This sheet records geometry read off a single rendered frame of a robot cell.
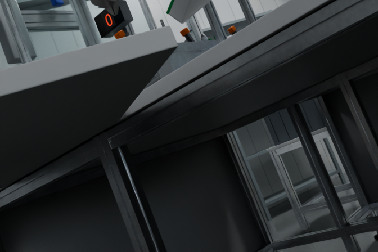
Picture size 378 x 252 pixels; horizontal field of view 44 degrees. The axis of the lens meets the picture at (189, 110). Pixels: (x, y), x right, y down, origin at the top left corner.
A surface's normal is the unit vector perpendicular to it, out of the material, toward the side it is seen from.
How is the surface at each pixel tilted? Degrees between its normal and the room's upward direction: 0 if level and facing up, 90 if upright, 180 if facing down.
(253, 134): 90
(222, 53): 90
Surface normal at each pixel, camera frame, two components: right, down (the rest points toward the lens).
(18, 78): 0.31, -0.24
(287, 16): -0.63, 0.16
